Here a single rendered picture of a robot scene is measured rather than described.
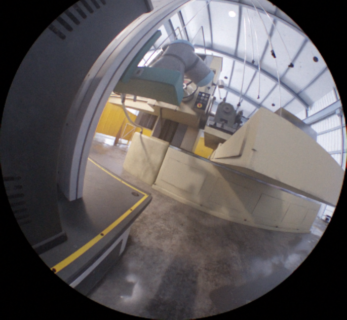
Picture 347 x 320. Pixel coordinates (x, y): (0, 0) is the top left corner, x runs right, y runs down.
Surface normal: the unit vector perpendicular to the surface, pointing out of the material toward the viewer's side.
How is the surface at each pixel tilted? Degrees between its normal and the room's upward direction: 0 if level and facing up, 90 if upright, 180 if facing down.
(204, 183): 90
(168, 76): 90
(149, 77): 90
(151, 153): 90
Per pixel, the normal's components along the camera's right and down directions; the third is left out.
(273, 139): -0.27, -0.11
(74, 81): 0.92, 0.36
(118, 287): 0.37, -0.93
